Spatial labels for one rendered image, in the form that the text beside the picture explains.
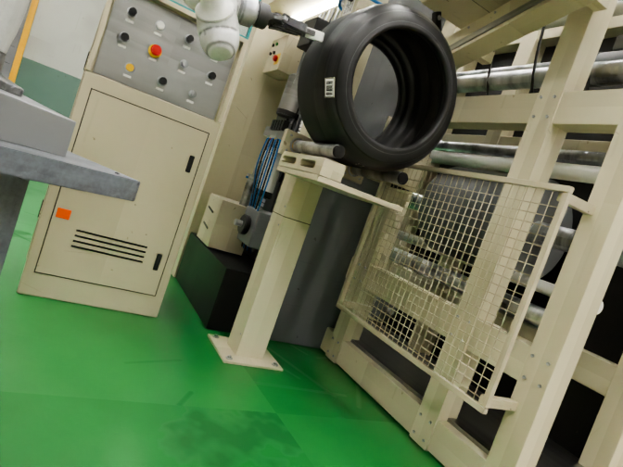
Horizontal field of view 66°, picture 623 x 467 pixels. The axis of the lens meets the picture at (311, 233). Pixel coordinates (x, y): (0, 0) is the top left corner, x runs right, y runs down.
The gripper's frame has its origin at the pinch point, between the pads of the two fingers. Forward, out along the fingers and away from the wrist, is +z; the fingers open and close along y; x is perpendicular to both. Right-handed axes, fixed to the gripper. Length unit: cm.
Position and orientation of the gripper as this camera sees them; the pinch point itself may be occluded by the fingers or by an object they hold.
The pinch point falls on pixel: (313, 34)
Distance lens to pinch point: 167.6
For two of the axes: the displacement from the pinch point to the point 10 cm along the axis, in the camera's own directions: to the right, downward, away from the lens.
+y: -4.3, -2.1, 8.8
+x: -2.1, 9.7, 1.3
